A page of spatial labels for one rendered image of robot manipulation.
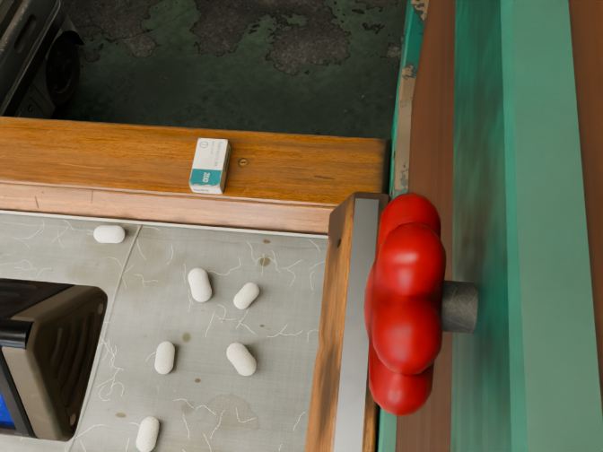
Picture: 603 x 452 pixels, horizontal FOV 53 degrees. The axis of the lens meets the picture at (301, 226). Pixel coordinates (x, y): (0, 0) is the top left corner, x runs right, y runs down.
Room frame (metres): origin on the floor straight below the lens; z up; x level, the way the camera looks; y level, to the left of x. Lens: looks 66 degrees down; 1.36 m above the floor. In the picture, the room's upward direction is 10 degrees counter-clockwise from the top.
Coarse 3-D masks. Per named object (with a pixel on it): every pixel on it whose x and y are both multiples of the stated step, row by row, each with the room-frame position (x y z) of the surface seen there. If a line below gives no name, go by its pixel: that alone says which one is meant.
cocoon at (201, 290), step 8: (192, 272) 0.23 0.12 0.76; (200, 272) 0.23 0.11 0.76; (192, 280) 0.23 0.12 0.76; (200, 280) 0.22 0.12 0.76; (208, 280) 0.23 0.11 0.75; (192, 288) 0.22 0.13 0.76; (200, 288) 0.21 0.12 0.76; (208, 288) 0.21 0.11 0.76; (200, 296) 0.21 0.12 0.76; (208, 296) 0.21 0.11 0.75
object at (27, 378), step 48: (0, 288) 0.12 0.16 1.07; (48, 288) 0.12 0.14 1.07; (96, 288) 0.12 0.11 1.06; (0, 336) 0.08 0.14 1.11; (48, 336) 0.08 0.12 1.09; (96, 336) 0.10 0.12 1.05; (0, 384) 0.07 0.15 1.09; (48, 384) 0.07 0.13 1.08; (0, 432) 0.05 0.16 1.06; (48, 432) 0.05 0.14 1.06
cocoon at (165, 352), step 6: (168, 342) 0.17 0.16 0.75; (162, 348) 0.16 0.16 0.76; (168, 348) 0.16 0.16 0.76; (174, 348) 0.16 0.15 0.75; (156, 354) 0.15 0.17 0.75; (162, 354) 0.15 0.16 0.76; (168, 354) 0.15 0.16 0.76; (156, 360) 0.15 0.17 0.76; (162, 360) 0.15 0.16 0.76; (168, 360) 0.15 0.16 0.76; (156, 366) 0.14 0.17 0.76; (162, 366) 0.14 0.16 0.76; (168, 366) 0.14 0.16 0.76; (162, 372) 0.14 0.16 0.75; (168, 372) 0.14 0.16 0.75
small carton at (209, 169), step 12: (204, 144) 0.37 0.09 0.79; (216, 144) 0.37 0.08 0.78; (228, 144) 0.37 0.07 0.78; (204, 156) 0.36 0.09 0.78; (216, 156) 0.36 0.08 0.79; (228, 156) 0.36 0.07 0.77; (192, 168) 0.35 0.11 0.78; (204, 168) 0.34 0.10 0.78; (216, 168) 0.34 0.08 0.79; (192, 180) 0.33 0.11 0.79; (204, 180) 0.33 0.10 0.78; (216, 180) 0.33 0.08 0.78; (204, 192) 0.32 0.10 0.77; (216, 192) 0.32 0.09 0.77
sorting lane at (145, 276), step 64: (0, 256) 0.30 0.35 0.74; (64, 256) 0.29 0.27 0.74; (128, 256) 0.27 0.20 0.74; (192, 256) 0.26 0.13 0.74; (256, 256) 0.25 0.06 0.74; (320, 256) 0.23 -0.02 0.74; (128, 320) 0.20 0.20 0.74; (192, 320) 0.19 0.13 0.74; (256, 320) 0.18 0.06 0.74; (128, 384) 0.13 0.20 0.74; (192, 384) 0.12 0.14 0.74; (256, 384) 0.11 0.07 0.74; (0, 448) 0.09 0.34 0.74; (64, 448) 0.08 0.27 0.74; (128, 448) 0.07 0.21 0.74; (192, 448) 0.06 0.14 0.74; (256, 448) 0.05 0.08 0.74
